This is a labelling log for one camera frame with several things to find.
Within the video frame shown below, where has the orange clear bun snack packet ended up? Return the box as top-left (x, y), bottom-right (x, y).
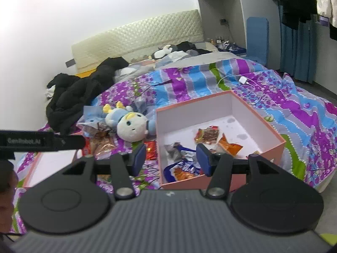
top-left (217, 133), bottom-right (243, 156)

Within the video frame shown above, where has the blue white snack packet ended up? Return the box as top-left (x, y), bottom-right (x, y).
top-left (163, 142), bottom-right (203, 183)

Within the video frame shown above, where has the clear green-edged snack packet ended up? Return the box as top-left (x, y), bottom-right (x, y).
top-left (194, 126), bottom-right (219, 144)

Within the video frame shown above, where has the person's left hand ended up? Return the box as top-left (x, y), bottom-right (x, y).
top-left (1, 160), bottom-right (18, 233)

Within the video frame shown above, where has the pink box lid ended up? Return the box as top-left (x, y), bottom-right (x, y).
top-left (23, 150), bottom-right (82, 188)

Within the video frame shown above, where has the shiny red snack packet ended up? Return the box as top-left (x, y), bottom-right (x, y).
top-left (144, 140), bottom-right (158, 160)

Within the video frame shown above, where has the clear brown snack packet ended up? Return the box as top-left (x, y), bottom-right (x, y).
top-left (78, 118), bottom-right (116, 160)

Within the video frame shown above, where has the blue white plush toy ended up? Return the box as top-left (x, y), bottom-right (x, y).
top-left (103, 101), bottom-right (156, 143)

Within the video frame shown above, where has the pink cardboard box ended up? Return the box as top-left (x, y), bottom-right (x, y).
top-left (155, 91), bottom-right (286, 190)

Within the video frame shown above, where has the black clothing pile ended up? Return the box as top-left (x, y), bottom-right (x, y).
top-left (46, 57), bottom-right (128, 135)

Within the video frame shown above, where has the purple floral bed quilt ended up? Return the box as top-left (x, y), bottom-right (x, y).
top-left (10, 58), bottom-right (337, 235)

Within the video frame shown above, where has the cream quilted headboard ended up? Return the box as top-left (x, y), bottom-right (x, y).
top-left (71, 10), bottom-right (204, 73)

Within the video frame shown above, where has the black white plush toy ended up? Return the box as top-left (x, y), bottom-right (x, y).
top-left (149, 44), bottom-right (178, 61)

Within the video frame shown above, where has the blue curtain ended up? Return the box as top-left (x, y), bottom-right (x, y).
top-left (280, 15), bottom-right (317, 83)

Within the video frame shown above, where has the grey wardrobe cabinet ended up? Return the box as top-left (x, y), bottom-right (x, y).
top-left (198, 0), bottom-right (281, 70)

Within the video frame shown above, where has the white charger with cable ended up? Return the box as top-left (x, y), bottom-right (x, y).
top-left (217, 74), bottom-right (264, 105)

